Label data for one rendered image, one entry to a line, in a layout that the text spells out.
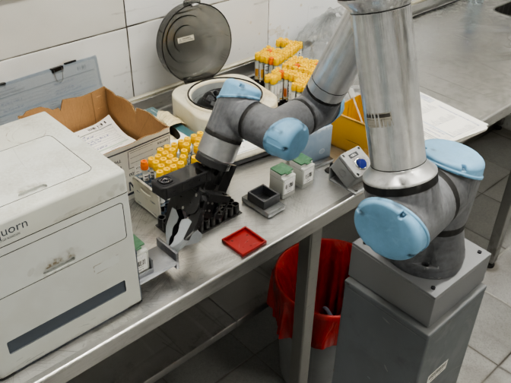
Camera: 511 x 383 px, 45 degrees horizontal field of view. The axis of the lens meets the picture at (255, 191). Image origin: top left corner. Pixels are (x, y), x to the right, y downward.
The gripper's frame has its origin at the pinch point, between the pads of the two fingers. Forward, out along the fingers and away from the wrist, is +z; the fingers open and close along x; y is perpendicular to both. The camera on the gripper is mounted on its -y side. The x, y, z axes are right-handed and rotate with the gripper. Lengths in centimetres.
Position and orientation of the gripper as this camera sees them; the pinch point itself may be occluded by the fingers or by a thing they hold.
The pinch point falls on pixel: (169, 248)
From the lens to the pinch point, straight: 123.8
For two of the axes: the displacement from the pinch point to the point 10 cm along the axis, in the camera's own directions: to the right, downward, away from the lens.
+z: -3.8, 9.0, 2.2
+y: 6.3, 0.8, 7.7
